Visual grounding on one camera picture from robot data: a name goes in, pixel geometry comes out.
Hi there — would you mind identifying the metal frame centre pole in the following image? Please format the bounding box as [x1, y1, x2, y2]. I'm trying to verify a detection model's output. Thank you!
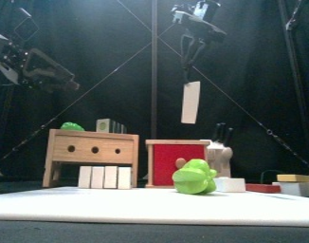
[149, 0, 160, 140]

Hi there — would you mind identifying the flat yellow toy block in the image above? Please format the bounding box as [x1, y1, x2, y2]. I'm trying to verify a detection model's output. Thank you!
[274, 173, 309, 183]

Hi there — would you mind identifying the wooden toy stove with holes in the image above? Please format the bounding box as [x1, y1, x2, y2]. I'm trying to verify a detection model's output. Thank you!
[41, 128, 141, 190]

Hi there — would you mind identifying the wooden toy knife block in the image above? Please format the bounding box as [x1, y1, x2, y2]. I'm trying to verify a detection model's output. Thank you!
[203, 139, 234, 178]

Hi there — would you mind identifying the wooden box with red panel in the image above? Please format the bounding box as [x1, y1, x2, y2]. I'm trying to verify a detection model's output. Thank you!
[144, 139, 212, 190]

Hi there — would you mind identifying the thin diagonal brace cable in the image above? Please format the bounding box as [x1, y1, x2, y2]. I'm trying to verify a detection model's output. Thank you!
[116, 0, 309, 174]
[0, 23, 177, 167]

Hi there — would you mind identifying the low white toy block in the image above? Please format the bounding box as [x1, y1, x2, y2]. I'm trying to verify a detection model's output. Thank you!
[213, 177, 246, 194]

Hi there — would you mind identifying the black toy knife handle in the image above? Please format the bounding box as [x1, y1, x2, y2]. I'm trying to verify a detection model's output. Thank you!
[211, 122, 221, 144]
[219, 121, 228, 144]
[223, 127, 236, 149]

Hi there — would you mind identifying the white cutting board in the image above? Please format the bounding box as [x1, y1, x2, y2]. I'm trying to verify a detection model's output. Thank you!
[0, 185, 309, 228]

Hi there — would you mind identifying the toy cleaver with white blade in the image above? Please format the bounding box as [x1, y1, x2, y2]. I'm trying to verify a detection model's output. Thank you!
[180, 66, 203, 125]

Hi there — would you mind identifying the black metal frame side pole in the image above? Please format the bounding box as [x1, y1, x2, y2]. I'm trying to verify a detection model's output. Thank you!
[276, 0, 309, 159]

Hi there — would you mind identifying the white rectangular block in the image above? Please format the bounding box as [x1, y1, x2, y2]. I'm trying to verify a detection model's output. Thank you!
[116, 166, 133, 190]
[77, 165, 93, 190]
[103, 165, 119, 190]
[91, 165, 107, 190]

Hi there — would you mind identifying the flat red toy block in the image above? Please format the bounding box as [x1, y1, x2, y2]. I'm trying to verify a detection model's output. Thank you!
[245, 182, 282, 195]

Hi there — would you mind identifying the green toy vegetable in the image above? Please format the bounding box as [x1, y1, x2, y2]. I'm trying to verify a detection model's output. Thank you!
[60, 121, 87, 132]

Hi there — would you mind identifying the small tan wooden egg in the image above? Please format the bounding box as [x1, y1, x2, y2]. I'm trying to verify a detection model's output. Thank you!
[175, 157, 189, 170]

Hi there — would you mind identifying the green toy lettuce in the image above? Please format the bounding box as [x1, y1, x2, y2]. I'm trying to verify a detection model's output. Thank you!
[171, 159, 219, 196]

